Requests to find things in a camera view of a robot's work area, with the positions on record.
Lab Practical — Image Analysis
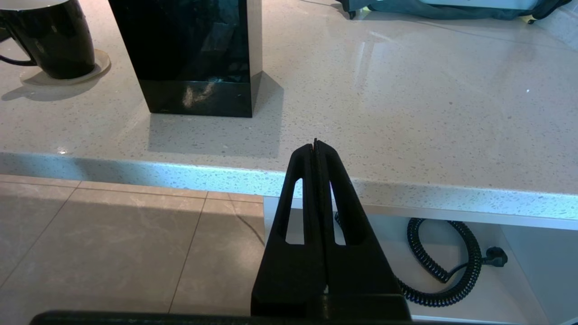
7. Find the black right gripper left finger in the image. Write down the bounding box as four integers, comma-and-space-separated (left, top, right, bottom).
252, 140, 326, 315

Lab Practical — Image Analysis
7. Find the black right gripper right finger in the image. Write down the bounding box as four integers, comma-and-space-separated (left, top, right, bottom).
317, 140, 411, 316

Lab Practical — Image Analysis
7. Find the black white tissue box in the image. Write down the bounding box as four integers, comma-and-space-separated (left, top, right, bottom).
107, 0, 263, 119

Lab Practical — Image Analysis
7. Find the round beige coaster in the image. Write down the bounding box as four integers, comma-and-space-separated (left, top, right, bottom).
20, 49, 112, 87

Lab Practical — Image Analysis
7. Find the black mug white inside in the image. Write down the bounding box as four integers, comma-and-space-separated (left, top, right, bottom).
0, 0, 97, 80

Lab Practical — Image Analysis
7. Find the black coiled cable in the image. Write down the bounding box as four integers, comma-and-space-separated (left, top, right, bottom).
334, 212, 508, 307

